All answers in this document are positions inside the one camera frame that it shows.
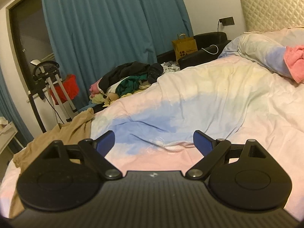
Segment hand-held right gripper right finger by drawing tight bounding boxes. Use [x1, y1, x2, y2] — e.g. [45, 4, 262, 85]
[185, 130, 268, 180]

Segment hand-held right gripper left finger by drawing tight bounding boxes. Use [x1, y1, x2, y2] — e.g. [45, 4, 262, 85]
[41, 131, 123, 180]

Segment tan hoodie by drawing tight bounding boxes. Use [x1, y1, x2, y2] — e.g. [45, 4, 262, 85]
[9, 108, 94, 219]

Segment pile of clothes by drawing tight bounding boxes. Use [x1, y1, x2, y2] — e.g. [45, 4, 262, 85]
[89, 61, 181, 106]

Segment pastel duvet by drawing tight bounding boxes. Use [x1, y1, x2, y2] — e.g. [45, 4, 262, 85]
[0, 27, 304, 219]

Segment red cloth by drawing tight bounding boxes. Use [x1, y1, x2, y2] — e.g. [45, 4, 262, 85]
[51, 74, 80, 105]

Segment garment steamer stand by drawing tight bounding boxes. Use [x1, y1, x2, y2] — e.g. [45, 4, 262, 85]
[30, 59, 79, 122]

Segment yellow paper bag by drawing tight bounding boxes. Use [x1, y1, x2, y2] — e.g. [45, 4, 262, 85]
[172, 33, 198, 62]

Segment white vanity desk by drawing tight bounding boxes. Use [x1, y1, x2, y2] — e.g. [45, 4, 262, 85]
[0, 121, 18, 158]

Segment narrow blue curtain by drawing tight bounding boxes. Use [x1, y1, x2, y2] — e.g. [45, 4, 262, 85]
[0, 69, 34, 143]

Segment black leather armchair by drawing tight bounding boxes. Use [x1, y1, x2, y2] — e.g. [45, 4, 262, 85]
[157, 32, 232, 70]

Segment wide blue curtain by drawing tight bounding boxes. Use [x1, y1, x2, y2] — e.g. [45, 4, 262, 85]
[40, 0, 194, 110]

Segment pink towel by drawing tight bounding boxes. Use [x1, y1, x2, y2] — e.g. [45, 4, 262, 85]
[284, 46, 304, 84]

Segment quilted cream headboard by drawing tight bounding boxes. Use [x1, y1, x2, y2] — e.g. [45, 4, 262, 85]
[239, 0, 304, 33]

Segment white cable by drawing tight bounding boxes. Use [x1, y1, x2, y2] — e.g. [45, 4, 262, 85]
[202, 44, 219, 55]

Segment black wall socket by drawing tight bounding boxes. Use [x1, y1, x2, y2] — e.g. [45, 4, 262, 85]
[219, 17, 235, 27]

